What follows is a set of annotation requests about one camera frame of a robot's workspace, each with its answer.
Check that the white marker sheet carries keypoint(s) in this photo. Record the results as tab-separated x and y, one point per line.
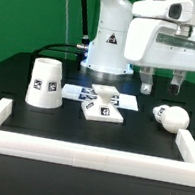
75	92

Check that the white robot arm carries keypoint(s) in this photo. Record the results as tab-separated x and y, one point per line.
106	52

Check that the white U-shaped frame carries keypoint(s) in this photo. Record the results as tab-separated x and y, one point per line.
97	158

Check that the white lamp base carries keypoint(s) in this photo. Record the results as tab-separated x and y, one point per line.
101	108

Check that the white lamp shade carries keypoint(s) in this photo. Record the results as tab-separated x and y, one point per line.
44	90

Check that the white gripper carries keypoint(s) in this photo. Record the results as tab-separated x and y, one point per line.
153	43

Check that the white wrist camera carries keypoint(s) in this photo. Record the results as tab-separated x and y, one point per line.
174	10

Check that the white lamp bulb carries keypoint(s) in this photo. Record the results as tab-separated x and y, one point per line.
172	118

